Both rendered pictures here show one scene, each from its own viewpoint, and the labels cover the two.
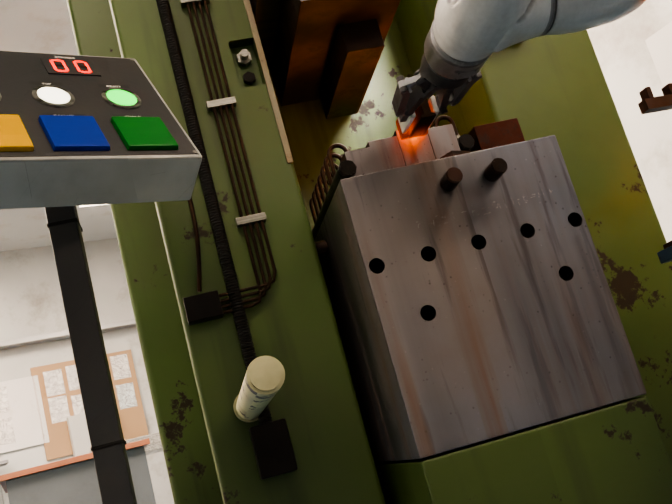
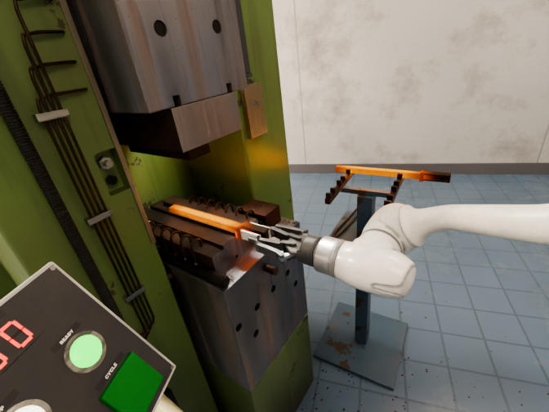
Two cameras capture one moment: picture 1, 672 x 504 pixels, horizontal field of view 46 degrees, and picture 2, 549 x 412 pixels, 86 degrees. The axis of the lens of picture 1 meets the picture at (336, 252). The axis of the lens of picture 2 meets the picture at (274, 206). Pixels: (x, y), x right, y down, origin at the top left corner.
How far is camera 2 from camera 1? 1.15 m
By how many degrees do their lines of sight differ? 56
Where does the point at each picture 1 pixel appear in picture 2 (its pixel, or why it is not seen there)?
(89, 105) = (68, 398)
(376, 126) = not seen: hidden behind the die
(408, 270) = (250, 320)
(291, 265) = (160, 305)
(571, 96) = (276, 160)
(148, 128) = (136, 380)
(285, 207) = (153, 272)
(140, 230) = not seen: outside the picture
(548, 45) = (271, 132)
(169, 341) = not seen: hidden behind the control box
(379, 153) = (228, 250)
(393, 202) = (246, 290)
